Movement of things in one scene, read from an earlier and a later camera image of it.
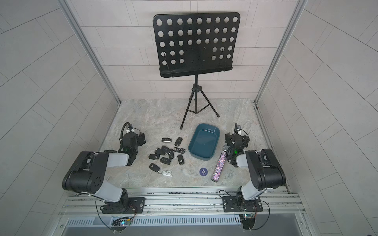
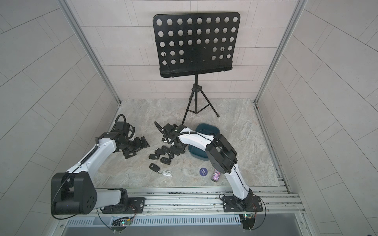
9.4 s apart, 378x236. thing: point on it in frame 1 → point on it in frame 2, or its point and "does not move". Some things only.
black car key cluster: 165,149 does not move
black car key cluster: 162,151 does not move
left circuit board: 119,224 does not move
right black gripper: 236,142 → 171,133
